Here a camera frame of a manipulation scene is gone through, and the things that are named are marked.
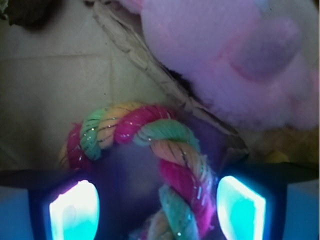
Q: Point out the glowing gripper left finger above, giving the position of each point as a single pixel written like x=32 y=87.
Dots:
x=48 y=205

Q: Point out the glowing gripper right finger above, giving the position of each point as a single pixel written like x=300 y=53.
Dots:
x=269 y=201

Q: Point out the pink plush bunny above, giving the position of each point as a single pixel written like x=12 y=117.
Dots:
x=246 y=69

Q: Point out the brown paper bag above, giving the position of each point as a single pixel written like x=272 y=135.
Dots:
x=82 y=58

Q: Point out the dark brown rock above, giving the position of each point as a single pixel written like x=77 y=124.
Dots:
x=26 y=13

